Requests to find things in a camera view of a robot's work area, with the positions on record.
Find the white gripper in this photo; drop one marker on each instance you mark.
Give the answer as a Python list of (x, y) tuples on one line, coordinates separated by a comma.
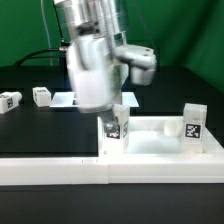
[(95, 78)]

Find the white square tabletop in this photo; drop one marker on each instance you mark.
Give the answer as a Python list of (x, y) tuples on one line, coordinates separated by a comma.
[(160, 136)]

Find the white sheet with fiducial tags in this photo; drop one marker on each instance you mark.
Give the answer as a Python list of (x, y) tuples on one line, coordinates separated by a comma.
[(69, 99)]

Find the white L-shaped obstacle fence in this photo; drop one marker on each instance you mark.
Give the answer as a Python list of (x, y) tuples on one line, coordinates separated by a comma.
[(179, 168)]

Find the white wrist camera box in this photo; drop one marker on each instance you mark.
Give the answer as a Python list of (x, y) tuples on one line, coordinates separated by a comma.
[(141, 61)]

